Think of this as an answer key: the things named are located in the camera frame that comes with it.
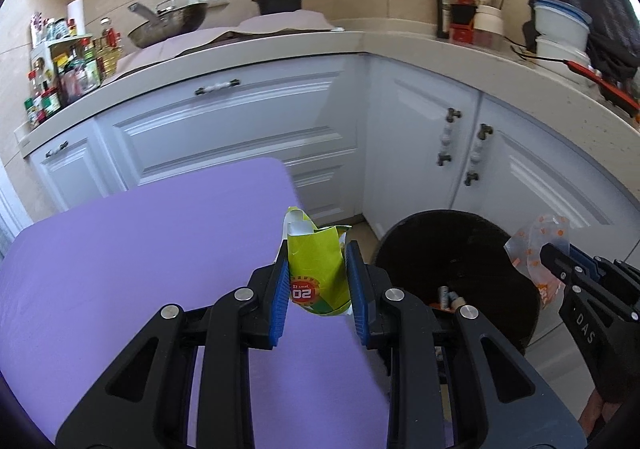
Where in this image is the black trash bin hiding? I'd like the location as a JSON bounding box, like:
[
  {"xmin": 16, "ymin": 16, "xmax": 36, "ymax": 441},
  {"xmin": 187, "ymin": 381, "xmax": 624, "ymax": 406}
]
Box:
[{"xmin": 372, "ymin": 210, "xmax": 543, "ymax": 357}]

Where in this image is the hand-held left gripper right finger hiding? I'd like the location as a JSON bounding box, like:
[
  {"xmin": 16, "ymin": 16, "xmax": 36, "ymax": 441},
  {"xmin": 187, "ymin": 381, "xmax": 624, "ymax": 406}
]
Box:
[{"xmin": 344, "ymin": 240, "xmax": 587, "ymax": 449}]

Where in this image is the person's right hand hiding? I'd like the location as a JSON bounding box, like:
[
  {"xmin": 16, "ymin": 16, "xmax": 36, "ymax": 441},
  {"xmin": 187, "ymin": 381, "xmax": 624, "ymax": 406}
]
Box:
[{"xmin": 579, "ymin": 386, "xmax": 626, "ymax": 437}]

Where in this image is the black cup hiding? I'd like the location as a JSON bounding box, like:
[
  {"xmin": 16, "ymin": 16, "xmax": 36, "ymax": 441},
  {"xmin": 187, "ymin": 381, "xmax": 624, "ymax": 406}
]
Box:
[{"xmin": 450, "ymin": 4, "xmax": 476, "ymax": 27}]

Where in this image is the white spice rack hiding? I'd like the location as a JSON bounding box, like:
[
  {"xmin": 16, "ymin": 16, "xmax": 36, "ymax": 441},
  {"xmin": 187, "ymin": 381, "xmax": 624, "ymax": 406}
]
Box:
[{"xmin": 30, "ymin": 33, "xmax": 96, "ymax": 95}]

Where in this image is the speckled kitchen countertop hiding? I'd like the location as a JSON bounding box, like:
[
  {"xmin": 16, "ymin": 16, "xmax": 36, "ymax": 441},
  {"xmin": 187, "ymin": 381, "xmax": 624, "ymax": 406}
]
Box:
[{"xmin": 14, "ymin": 29, "xmax": 640, "ymax": 170}]

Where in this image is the white plastic container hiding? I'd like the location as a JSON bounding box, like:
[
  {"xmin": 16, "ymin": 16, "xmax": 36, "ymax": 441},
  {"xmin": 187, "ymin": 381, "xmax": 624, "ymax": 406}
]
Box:
[{"xmin": 535, "ymin": 36, "xmax": 591, "ymax": 75}]

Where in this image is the black white door handle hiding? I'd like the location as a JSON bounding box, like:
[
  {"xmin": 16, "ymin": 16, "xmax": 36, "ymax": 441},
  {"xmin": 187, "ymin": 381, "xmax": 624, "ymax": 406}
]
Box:
[
  {"xmin": 436, "ymin": 106, "xmax": 463, "ymax": 167},
  {"xmin": 464, "ymin": 123, "xmax": 495, "ymax": 187}
]

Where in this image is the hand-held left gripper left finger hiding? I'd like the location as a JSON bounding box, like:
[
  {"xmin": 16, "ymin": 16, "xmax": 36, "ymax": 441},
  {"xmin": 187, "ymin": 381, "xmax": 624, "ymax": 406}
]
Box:
[{"xmin": 55, "ymin": 241, "xmax": 291, "ymax": 449}]

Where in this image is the long black white drawer handle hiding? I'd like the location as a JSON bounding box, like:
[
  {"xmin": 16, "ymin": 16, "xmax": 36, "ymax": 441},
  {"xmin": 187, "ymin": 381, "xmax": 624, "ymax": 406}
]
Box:
[{"xmin": 194, "ymin": 78, "xmax": 242, "ymax": 96}]

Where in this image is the white lidded jar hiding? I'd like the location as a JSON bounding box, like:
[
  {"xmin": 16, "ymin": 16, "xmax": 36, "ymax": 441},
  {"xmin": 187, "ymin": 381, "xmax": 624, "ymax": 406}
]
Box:
[{"xmin": 472, "ymin": 5, "xmax": 505, "ymax": 47}]

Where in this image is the dark olive oil bottle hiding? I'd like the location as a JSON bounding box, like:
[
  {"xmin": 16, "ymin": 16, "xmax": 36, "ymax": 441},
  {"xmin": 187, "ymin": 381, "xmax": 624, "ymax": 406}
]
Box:
[{"xmin": 435, "ymin": 0, "xmax": 451, "ymax": 40}]

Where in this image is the cluster of condiment bottles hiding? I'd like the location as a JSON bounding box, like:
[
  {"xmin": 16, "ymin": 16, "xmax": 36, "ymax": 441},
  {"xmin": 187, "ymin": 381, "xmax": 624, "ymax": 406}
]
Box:
[{"xmin": 24, "ymin": 12, "xmax": 123, "ymax": 130}]

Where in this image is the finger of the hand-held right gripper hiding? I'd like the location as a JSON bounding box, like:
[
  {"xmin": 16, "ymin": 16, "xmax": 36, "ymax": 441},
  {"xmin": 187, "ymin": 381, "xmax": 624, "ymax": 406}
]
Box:
[
  {"xmin": 570, "ymin": 244, "xmax": 640, "ymax": 310},
  {"xmin": 539, "ymin": 243, "xmax": 608, "ymax": 302}
]

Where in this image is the purple tablecloth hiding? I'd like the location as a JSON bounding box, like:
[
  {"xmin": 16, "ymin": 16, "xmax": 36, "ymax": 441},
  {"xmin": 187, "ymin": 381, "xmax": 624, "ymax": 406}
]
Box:
[{"xmin": 0, "ymin": 158, "xmax": 401, "ymax": 449}]

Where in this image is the steel wok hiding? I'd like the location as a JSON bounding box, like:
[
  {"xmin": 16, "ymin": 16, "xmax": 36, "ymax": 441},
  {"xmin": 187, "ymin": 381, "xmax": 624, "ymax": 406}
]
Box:
[{"xmin": 126, "ymin": 0, "xmax": 210, "ymax": 50}]

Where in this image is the narrow white cabinet door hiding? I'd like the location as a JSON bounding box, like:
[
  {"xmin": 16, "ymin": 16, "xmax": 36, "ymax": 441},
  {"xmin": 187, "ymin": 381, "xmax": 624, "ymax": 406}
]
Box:
[{"xmin": 27, "ymin": 122, "xmax": 128, "ymax": 215}]

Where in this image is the white bowl with blue-rimmed lid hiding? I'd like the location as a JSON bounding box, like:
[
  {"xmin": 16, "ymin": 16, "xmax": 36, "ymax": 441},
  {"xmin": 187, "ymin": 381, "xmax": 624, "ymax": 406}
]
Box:
[{"xmin": 532, "ymin": 0, "xmax": 593, "ymax": 50}]

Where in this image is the green yellow snack packet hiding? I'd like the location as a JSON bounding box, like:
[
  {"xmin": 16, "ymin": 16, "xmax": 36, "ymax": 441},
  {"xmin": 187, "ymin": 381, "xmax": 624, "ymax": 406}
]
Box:
[{"xmin": 277, "ymin": 206, "xmax": 353, "ymax": 317}]

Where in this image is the black pot with lid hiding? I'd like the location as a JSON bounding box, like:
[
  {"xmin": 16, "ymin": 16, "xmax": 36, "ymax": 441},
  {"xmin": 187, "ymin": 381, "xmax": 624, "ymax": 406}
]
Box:
[{"xmin": 251, "ymin": 0, "xmax": 308, "ymax": 16}]

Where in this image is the white door frame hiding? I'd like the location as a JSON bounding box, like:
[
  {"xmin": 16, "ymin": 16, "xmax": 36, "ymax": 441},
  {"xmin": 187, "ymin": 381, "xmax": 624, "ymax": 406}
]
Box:
[{"xmin": 0, "ymin": 164, "xmax": 33, "ymax": 260}]

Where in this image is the wide white drawer front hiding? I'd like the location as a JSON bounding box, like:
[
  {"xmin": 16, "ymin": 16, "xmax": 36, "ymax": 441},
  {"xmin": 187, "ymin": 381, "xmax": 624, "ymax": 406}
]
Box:
[{"xmin": 95, "ymin": 54, "xmax": 363, "ymax": 190}]

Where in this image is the clear wrapper with orange print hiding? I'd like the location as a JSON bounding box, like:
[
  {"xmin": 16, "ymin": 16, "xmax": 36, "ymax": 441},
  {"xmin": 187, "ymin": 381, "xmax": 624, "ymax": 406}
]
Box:
[{"xmin": 504, "ymin": 214, "xmax": 571, "ymax": 312}]

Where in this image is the paper towel roll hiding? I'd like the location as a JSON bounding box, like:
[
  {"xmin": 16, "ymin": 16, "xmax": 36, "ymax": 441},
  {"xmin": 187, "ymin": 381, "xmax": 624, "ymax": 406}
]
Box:
[{"xmin": 67, "ymin": 0, "xmax": 85, "ymax": 37}]

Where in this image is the low white drawer front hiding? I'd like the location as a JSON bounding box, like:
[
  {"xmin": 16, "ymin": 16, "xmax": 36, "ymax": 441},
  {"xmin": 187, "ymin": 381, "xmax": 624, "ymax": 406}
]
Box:
[{"xmin": 282, "ymin": 154, "xmax": 366, "ymax": 230}]

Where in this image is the red-handled tool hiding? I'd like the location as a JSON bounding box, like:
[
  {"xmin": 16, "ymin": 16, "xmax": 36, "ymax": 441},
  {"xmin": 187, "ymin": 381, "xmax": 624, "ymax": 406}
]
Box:
[{"xmin": 562, "ymin": 59, "xmax": 640, "ymax": 117}]

